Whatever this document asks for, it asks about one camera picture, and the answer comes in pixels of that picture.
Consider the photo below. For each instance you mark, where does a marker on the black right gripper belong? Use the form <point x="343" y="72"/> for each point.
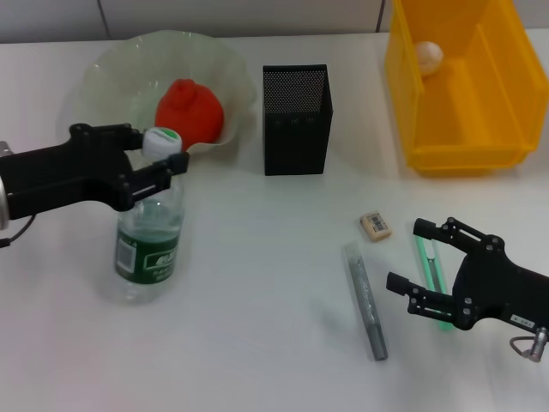
<point x="493" y="283"/>

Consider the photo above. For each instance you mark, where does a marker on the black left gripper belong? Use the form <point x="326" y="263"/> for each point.
<point x="64" y="176"/>

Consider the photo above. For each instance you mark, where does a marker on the green utility knife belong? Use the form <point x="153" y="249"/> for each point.
<point x="422" y="257"/>

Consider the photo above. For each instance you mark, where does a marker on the red-orange orange fruit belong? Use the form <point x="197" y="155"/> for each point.
<point x="197" y="111"/>

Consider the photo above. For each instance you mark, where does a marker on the beige barcode eraser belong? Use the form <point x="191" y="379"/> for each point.
<point x="376" y="225"/>

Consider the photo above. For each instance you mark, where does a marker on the grey marker pen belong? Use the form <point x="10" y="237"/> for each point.
<point x="364" y="300"/>

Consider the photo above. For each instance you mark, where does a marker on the clear green-label water bottle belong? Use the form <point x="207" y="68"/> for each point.
<point x="146" y="262"/>

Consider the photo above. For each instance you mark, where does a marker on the white paper ball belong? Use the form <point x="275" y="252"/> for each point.
<point x="429" y="58"/>

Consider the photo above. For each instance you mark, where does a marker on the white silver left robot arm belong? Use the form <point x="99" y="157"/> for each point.
<point x="3" y="206"/>

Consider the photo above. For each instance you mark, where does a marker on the translucent wavy glass fruit plate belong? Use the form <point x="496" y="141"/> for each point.
<point x="116" y="73"/>

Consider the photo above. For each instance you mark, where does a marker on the black mesh pen holder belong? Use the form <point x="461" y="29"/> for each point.
<point x="296" y="137"/>

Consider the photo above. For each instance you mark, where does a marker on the yellow plastic bin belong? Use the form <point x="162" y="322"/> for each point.
<point x="472" y="107"/>

